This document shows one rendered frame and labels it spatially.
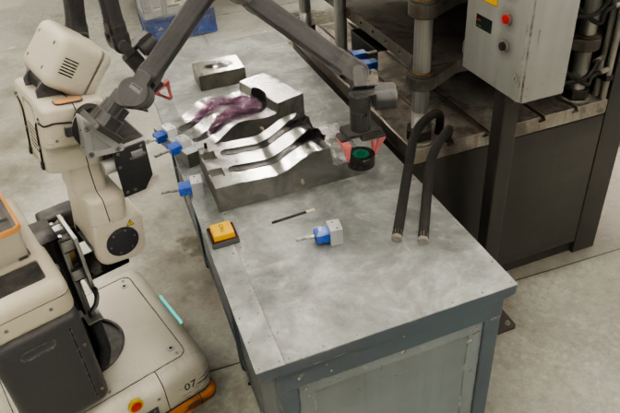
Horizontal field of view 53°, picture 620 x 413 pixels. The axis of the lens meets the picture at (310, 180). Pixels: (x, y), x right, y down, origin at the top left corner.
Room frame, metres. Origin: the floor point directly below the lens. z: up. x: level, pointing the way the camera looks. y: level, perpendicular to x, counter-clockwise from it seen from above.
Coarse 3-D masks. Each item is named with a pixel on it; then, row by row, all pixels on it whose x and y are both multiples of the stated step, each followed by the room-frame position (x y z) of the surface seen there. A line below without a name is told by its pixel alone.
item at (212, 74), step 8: (232, 56) 2.56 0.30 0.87; (192, 64) 2.51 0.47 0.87; (200, 64) 2.50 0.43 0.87; (208, 64) 2.50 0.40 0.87; (216, 64) 2.51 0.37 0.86; (224, 64) 2.51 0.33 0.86; (232, 64) 2.48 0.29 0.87; (240, 64) 2.47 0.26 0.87; (200, 72) 2.42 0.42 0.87; (208, 72) 2.41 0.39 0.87; (216, 72) 2.40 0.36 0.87; (224, 72) 2.41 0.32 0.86; (232, 72) 2.42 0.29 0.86; (240, 72) 2.43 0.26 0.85; (200, 80) 2.38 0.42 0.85; (208, 80) 2.39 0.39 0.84; (216, 80) 2.40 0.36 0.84; (224, 80) 2.41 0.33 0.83; (232, 80) 2.42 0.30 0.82; (240, 80) 2.43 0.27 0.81; (200, 88) 2.38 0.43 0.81; (208, 88) 2.38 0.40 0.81
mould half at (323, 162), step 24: (288, 120) 1.83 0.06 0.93; (216, 144) 1.78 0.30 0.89; (240, 144) 1.78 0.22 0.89; (288, 144) 1.70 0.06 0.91; (312, 144) 1.66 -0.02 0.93; (336, 144) 1.77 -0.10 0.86; (216, 168) 1.63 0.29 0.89; (264, 168) 1.62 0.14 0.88; (288, 168) 1.59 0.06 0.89; (312, 168) 1.61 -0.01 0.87; (336, 168) 1.64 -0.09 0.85; (216, 192) 1.52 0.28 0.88; (240, 192) 1.54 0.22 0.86; (264, 192) 1.56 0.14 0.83; (288, 192) 1.59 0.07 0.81
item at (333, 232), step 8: (328, 224) 1.35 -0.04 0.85; (336, 224) 1.35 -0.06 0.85; (320, 232) 1.33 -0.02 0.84; (328, 232) 1.33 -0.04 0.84; (336, 232) 1.32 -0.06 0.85; (296, 240) 1.32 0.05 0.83; (304, 240) 1.33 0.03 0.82; (320, 240) 1.32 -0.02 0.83; (328, 240) 1.32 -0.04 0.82; (336, 240) 1.32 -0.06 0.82
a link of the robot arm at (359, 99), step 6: (354, 90) 1.47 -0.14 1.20; (360, 90) 1.47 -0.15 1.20; (366, 90) 1.47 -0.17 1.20; (372, 90) 1.48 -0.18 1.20; (354, 96) 1.46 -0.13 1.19; (360, 96) 1.46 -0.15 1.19; (366, 96) 1.46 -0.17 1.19; (372, 96) 1.48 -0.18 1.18; (354, 102) 1.45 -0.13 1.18; (360, 102) 1.45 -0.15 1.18; (366, 102) 1.45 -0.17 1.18; (372, 102) 1.48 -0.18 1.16; (354, 108) 1.45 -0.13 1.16; (360, 108) 1.45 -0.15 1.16; (366, 108) 1.45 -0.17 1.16
